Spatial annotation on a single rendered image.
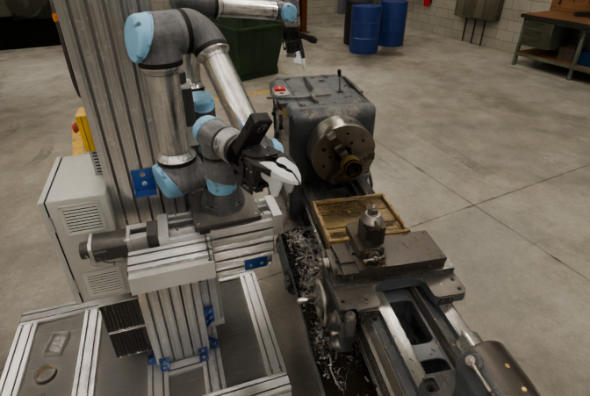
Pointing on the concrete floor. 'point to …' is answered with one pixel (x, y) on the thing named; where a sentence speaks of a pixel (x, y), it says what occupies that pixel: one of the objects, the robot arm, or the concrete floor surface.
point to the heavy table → (298, 0)
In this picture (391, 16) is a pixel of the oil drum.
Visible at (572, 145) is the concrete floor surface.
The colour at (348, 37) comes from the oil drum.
